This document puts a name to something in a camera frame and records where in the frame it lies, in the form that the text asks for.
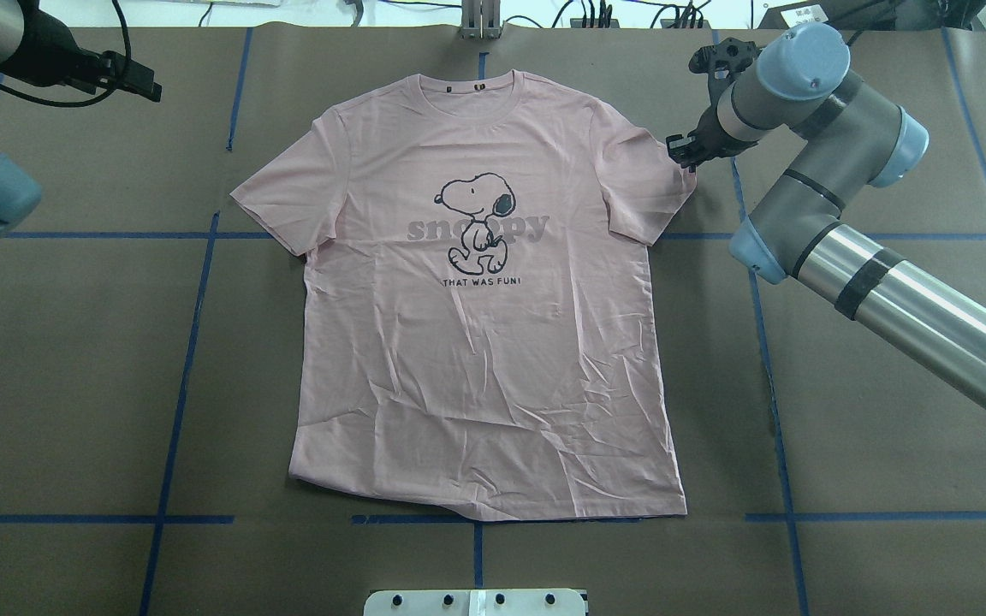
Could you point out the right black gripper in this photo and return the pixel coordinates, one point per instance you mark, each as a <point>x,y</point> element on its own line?
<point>709,135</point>

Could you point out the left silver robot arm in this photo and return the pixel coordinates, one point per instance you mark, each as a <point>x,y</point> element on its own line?
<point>42,63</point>

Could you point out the pink Snoopy t-shirt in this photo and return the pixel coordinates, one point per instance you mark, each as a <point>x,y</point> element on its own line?
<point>479,329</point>

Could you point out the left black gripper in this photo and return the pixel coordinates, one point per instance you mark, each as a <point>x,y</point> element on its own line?
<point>58,47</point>

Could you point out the aluminium frame post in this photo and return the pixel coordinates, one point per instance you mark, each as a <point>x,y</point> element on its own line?
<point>481,19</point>

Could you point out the white metal mount base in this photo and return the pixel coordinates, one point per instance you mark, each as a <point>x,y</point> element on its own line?
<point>521,601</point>

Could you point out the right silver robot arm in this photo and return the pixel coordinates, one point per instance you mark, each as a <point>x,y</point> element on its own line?
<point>854,140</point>

